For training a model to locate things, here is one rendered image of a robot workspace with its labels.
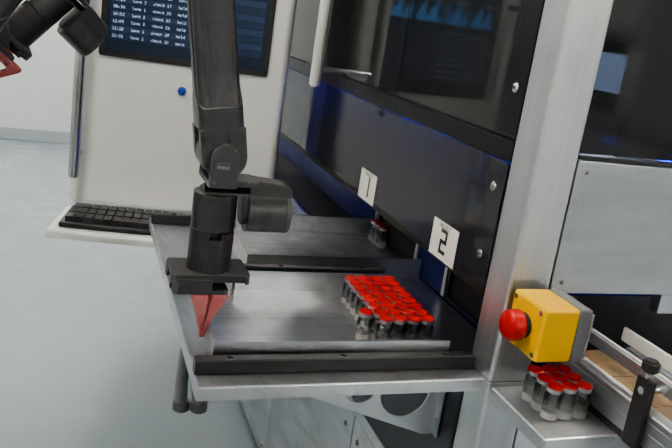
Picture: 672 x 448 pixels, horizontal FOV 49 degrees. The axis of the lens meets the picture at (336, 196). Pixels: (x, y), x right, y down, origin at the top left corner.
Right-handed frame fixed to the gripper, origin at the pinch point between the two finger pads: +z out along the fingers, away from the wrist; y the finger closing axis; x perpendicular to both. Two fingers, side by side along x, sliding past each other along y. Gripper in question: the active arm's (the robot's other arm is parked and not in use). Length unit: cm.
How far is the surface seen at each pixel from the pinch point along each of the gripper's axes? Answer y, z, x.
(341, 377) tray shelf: 17.3, 2.4, -9.8
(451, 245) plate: 38.0, -11.9, 3.7
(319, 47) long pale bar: 32, -36, 64
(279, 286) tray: 16.2, 1.5, 19.2
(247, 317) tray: 8.5, 2.2, 8.6
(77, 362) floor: -11, 90, 163
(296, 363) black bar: 11.2, 0.9, -8.4
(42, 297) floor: -25, 90, 222
